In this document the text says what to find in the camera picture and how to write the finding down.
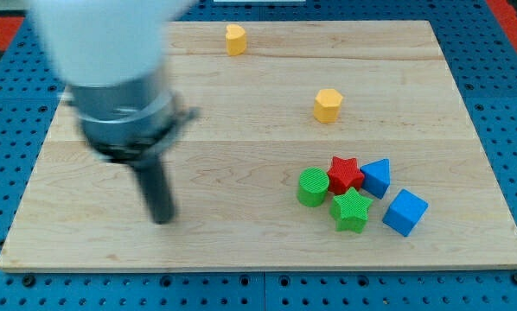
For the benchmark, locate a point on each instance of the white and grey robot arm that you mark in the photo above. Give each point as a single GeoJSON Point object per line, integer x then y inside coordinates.
{"type": "Point", "coordinates": [111, 53]}

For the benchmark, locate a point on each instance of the yellow hexagon block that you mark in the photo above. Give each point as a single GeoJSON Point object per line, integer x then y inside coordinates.
{"type": "Point", "coordinates": [327, 105]}

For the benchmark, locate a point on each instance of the light wooden board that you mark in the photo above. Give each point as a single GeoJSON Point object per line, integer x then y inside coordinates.
{"type": "Point", "coordinates": [234, 172]}

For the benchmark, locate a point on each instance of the green cylinder block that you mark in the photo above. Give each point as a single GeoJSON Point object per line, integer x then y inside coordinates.
{"type": "Point", "coordinates": [313, 184]}

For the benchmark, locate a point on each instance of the red star block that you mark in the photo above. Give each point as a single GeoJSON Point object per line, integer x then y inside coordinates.
{"type": "Point", "coordinates": [344, 174]}

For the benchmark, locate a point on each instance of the green star block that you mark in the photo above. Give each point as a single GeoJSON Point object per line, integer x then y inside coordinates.
{"type": "Point", "coordinates": [350, 211]}

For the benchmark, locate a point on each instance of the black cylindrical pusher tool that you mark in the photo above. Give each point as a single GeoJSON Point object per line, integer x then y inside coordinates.
{"type": "Point", "coordinates": [155, 189]}

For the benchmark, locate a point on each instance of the blue triangle block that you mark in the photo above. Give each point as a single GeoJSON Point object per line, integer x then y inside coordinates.
{"type": "Point", "coordinates": [377, 177]}

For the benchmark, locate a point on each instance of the blue cube block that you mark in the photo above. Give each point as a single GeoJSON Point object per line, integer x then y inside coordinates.
{"type": "Point", "coordinates": [404, 212]}

